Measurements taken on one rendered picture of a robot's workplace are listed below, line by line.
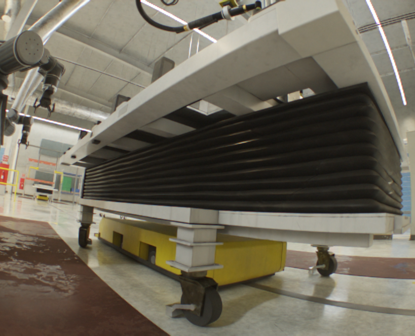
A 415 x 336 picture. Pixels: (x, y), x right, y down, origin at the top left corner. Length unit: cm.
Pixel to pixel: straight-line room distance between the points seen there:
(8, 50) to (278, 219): 146
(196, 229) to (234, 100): 44
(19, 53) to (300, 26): 127
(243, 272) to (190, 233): 66
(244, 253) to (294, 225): 73
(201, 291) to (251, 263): 66
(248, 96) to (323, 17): 48
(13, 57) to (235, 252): 157
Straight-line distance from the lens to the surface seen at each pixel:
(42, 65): 172
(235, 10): 131
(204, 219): 86
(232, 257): 134
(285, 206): 74
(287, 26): 51
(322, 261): 186
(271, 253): 163
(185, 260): 87
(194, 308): 89
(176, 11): 1349
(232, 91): 82
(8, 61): 152
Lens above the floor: 41
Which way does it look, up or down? 10 degrees up
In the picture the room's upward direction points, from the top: 4 degrees clockwise
